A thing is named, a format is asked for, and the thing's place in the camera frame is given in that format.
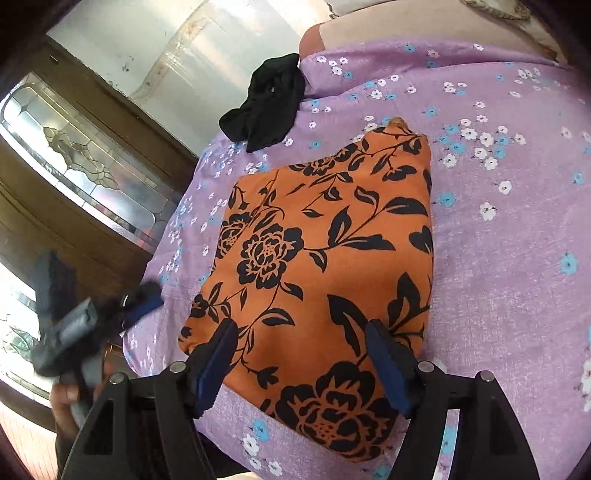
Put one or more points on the black crumpled garment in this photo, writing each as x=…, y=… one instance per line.
x=268, y=106

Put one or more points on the wooden door with glass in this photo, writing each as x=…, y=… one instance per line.
x=69, y=194

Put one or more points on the person's left hand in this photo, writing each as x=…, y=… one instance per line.
x=64, y=401

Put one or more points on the purple floral bedsheet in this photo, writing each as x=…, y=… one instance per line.
x=498, y=258

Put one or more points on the orange black floral garment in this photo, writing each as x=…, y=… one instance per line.
x=314, y=277

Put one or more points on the beige mattress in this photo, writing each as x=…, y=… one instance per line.
x=415, y=23

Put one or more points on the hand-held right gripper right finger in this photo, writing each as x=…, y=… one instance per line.
x=390, y=364

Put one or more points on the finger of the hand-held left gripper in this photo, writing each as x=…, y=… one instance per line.
x=144, y=305

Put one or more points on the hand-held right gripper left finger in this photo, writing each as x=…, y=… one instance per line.
x=216, y=360

